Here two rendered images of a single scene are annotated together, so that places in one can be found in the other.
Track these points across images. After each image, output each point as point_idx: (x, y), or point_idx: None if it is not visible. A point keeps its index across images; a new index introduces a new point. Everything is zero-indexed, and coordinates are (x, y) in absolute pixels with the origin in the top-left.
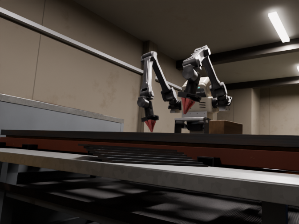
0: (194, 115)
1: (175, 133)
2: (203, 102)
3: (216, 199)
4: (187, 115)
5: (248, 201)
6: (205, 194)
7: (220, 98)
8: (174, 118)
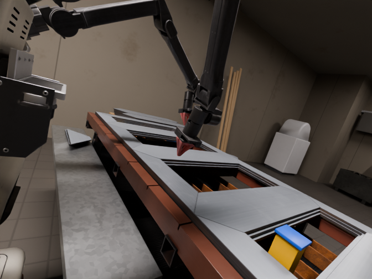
0: (26, 66)
1: (205, 142)
2: (27, 24)
3: (126, 180)
4: (21, 66)
5: (106, 170)
6: (117, 189)
7: (46, 30)
8: (65, 94)
